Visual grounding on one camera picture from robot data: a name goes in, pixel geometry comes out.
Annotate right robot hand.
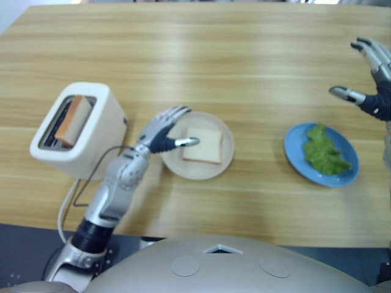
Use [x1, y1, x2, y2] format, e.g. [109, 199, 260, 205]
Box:
[328, 37, 391, 122]

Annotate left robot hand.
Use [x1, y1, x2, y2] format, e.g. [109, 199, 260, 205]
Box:
[137, 106, 200, 154]

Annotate beige plate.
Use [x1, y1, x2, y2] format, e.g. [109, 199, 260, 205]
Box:
[159, 111, 235, 181]

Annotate bread slice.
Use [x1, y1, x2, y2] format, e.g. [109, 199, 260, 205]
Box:
[182, 127, 224, 166]
[54, 95, 93, 148]

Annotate green lettuce leaf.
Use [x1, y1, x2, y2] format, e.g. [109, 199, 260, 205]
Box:
[302, 123, 353, 176]

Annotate cream toaster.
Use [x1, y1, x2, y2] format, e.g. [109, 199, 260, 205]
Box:
[29, 82, 128, 181]

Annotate blue plate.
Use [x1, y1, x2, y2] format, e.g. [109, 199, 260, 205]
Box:
[283, 122, 360, 187]

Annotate robot body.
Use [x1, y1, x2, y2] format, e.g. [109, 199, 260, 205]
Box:
[79, 234, 376, 293]

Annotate black cable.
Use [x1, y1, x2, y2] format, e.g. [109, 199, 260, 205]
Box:
[72, 145, 135, 206]

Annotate white cord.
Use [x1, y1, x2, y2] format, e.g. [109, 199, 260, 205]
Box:
[57, 179, 81, 244]

